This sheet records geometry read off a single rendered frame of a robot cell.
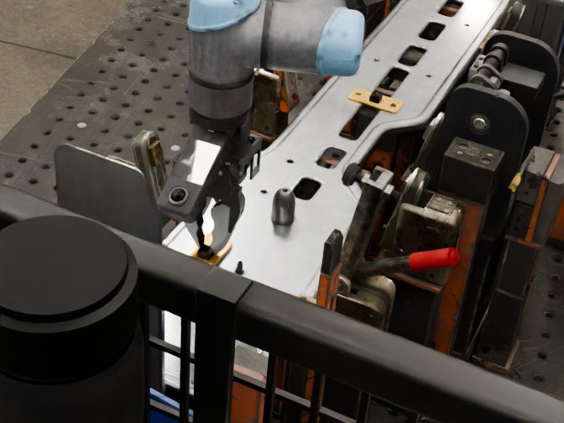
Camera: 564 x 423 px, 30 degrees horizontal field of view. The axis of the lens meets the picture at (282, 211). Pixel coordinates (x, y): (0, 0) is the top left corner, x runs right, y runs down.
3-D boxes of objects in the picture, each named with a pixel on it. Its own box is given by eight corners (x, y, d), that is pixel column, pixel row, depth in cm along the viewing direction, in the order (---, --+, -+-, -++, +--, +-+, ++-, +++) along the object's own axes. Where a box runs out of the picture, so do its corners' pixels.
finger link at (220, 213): (252, 238, 138) (252, 180, 132) (231, 264, 133) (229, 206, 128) (231, 232, 139) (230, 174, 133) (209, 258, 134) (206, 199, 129)
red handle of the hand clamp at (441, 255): (342, 256, 128) (459, 237, 118) (350, 270, 128) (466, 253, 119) (329, 276, 125) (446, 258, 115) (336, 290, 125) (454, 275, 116)
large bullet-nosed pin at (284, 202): (276, 216, 146) (279, 178, 142) (297, 223, 145) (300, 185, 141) (266, 229, 143) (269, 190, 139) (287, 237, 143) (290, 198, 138)
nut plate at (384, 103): (347, 99, 167) (347, 92, 167) (355, 88, 170) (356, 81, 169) (395, 114, 165) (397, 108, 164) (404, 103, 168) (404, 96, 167)
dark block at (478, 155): (409, 352, 167) (456, 134, 140) (451, 368, 164) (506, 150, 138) (399, 373, 163) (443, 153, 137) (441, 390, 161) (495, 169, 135)
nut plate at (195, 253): (208, 233, 139) (208, 226, 138) (233, 242, 138) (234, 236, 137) (176, 270, 133) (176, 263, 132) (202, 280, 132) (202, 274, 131)
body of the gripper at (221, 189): (261, 176, 133) (267, 95, 126) (229, 211, 127) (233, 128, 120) (208, 158, 136) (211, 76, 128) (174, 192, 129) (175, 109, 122)
